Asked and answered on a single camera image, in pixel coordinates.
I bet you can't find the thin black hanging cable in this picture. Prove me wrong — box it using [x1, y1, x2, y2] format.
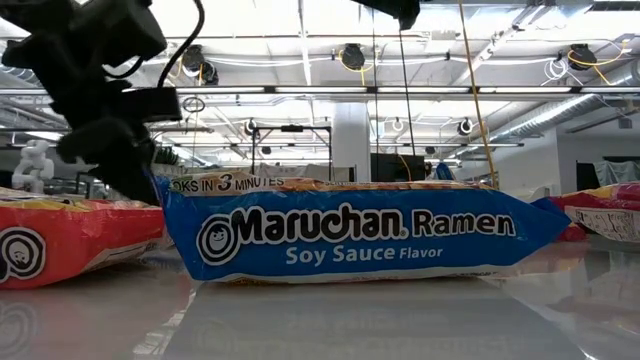
[370, 4, 379, 154]

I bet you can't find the white humanoid figure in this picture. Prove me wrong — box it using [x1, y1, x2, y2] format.
[10, 138, 55, 195]

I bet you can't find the grey draped cloth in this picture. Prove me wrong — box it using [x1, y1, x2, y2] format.
[592, 159, 640, 187]

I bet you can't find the silver ventilation duct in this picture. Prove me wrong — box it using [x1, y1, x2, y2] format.
[492, 64, 640, 144]

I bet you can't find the white square pillar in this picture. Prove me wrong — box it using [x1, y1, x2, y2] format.
[332, 102, 372, 184]

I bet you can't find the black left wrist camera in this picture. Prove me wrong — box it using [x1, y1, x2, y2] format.
[119, 87, 184, 124]

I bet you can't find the black ceiling cord reel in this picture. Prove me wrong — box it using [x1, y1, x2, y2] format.
[338, 43, 382, 87]
[567, 39, 632, 87]
[172, 43, 220, 87]

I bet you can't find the black metal frame stand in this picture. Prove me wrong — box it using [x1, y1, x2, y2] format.
[249, 124, 334, 182]

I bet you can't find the black hanging cable with loop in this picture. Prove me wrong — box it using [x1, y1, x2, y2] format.
[397, 27, 417, 157]

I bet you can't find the orange ramen pack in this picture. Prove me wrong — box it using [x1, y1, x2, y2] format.
[0, 187, 169, 291]

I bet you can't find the long ceiling light bar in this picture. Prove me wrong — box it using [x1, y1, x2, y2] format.
[0, 85, 640, 96]

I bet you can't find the red ramen pack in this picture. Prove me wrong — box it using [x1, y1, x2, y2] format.
[547, 180, 640, 245]

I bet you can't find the black monitor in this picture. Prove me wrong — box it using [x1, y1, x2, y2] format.
[369, 152, 432, 184]

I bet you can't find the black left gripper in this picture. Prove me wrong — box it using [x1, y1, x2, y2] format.
[49, 89, 161, 205]

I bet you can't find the black left wrist camera cable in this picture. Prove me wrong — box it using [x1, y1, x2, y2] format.
[102, 0, 207, 90]

